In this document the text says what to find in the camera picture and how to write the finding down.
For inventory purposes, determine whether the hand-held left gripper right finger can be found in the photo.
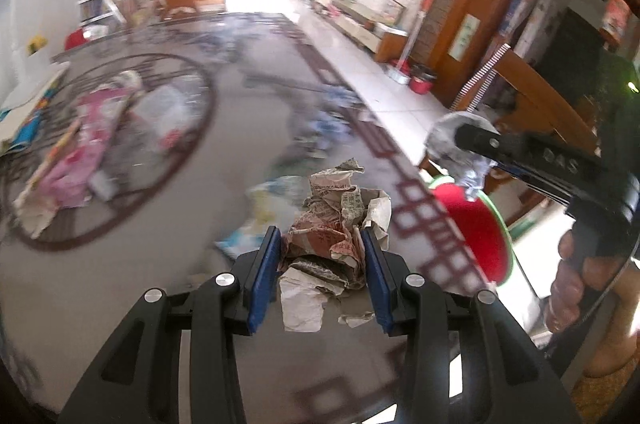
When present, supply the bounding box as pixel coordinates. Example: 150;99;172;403
361;226;563;424

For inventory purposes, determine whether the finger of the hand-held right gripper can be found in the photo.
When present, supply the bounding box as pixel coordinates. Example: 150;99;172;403
454;122;526;165
492;160;572;207

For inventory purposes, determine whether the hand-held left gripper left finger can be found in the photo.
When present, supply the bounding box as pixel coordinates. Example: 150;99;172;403
57;225;283;424

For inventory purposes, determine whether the white wrapper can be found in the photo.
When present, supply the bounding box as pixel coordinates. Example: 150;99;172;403
425;111;501;200

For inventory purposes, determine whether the printed paper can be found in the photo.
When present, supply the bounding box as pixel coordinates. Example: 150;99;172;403
279;159;392;332

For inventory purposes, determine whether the red bucket with green rim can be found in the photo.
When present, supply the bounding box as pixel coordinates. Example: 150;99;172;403
429;176;513;282

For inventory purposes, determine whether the clear plastic package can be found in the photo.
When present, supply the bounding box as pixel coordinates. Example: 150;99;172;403
130;79;201;140

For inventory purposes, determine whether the pink snack bag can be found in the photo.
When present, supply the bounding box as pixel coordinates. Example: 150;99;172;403
35;139;108;210

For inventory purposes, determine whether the long pink snack box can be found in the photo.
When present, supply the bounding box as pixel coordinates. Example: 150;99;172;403
12;104;86;240

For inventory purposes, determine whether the person's right forearm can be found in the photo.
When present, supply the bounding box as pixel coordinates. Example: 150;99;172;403
580;264;640;380

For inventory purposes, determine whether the person's right hand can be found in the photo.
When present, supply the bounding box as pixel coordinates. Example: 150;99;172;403
545;230;630;335

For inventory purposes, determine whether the pale blue yellow wrapper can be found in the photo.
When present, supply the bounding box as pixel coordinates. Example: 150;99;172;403
215;176;311;260

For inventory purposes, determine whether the red basin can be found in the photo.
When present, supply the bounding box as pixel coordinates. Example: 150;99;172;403
409;64;436;95

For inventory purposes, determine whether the small framed bamboo picture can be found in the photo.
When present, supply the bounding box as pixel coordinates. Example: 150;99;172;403
448;14;481;62

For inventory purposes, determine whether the metal basin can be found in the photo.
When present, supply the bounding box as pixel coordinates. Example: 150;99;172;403
387;59;413;82

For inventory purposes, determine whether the long television cabinet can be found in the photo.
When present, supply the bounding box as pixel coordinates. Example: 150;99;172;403
312;0;408;62

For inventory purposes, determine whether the pink foil wrapper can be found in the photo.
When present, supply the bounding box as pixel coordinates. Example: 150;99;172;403
75;86;133;130

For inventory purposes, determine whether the stack of children's books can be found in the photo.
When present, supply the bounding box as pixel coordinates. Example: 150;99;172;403
0;69;71;160

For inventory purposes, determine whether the red handled mop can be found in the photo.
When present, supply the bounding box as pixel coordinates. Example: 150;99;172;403
400;0;433;70

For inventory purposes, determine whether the red wall decoration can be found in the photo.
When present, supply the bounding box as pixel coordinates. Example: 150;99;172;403
600;0;632;40

